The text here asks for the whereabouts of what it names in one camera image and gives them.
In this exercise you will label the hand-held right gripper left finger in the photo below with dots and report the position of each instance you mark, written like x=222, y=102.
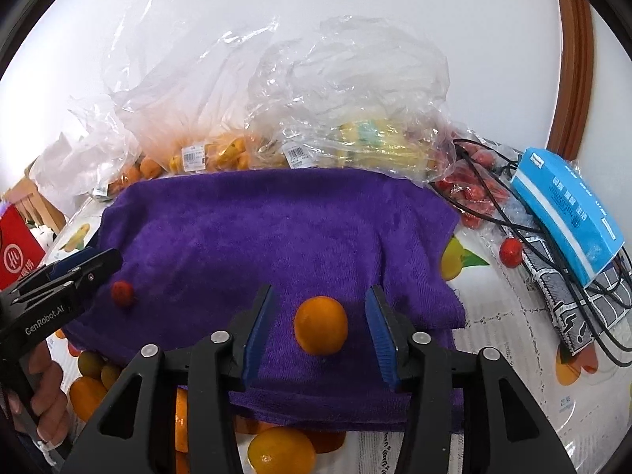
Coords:
x=259, y=335

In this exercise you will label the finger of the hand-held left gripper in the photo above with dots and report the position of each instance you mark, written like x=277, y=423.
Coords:
x=106, y=261
x=74, y=259

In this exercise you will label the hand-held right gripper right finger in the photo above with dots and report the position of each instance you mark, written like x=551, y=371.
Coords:
x=380, y=335

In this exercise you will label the small red fruit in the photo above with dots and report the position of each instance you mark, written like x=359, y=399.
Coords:
x=121, y=293
x=510, y=252

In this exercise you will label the round orange kumquat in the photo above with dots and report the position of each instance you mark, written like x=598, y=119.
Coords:
x=321, y=326

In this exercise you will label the tan longan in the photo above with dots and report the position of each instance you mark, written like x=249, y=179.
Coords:
x=90, y=363
x=109, y=376

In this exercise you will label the medium mandarin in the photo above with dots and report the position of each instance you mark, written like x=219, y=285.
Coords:
x=249, y=424

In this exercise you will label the small orange kumquat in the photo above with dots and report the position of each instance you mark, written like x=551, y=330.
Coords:
x=86, y=397

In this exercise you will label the large mandarin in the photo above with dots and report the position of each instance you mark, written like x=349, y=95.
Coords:
x=326, y=442
x=181, y=419

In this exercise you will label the person's left hand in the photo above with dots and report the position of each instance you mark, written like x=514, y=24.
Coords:
x=49, y=390

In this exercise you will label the red box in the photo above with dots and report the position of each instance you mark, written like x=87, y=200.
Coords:
x=17, y=252

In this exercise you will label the white plastic bag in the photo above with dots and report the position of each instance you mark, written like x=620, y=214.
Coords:
x=59, y=168

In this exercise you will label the small clear bag of oranges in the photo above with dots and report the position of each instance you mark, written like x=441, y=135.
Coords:
x=113, y=168

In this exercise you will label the purple towel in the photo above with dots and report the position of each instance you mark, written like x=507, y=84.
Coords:
x=247, y=237

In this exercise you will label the oval orange kumquat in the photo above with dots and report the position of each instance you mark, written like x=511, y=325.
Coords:
x=281, y=454

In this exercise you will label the fruit print lace tablecloth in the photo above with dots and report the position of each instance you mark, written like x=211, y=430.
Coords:
x=503, y=355

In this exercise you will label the clear bag of red fruit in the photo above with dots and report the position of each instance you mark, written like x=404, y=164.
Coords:
x=474, y=192

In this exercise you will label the large clear bag of oranges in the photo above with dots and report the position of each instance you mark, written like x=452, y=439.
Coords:
x=197, y=108

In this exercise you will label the grey patterned pouch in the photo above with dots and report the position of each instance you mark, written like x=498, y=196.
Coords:
x=568, y=316

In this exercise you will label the yellow-green packet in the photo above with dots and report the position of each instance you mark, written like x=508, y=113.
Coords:
x=380, y=143

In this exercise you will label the blue tissue box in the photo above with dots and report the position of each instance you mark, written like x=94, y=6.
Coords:
x=563, y=207

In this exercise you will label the clear bag of yellow packets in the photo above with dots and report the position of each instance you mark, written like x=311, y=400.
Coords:
x=345, y=84

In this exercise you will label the wooden door frame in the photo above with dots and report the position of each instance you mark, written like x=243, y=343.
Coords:
x=572, y=59

